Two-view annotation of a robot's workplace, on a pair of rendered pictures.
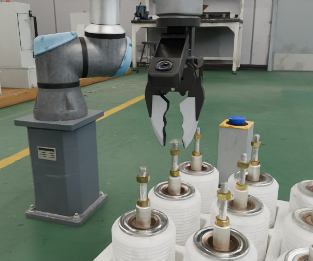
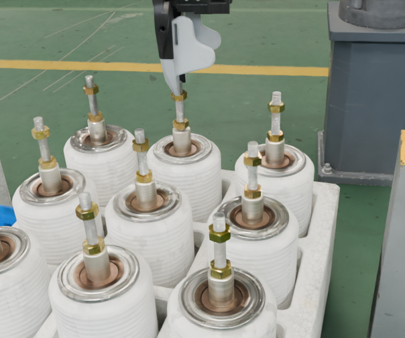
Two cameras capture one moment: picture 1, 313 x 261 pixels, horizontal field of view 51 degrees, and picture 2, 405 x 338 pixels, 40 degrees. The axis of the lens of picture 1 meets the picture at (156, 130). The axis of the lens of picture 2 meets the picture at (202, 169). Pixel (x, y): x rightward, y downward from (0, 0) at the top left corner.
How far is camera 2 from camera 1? 81 cm
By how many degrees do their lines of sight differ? 76
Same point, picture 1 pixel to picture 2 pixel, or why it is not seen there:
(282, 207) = (281, 314)
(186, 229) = not seen: hidden behind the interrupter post
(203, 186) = (238, 183)
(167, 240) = (74, 160)
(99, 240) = not seen: hidden behind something
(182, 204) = (149, 160)
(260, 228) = (112, 233)
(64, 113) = (351, 12)
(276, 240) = (161, 292)
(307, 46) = not seen: outside the picture
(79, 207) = (336, 159)
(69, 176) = (332, 108)
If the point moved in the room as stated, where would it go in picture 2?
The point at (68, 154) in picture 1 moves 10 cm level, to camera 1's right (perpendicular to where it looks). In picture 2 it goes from (336, 75) to (357, 98)
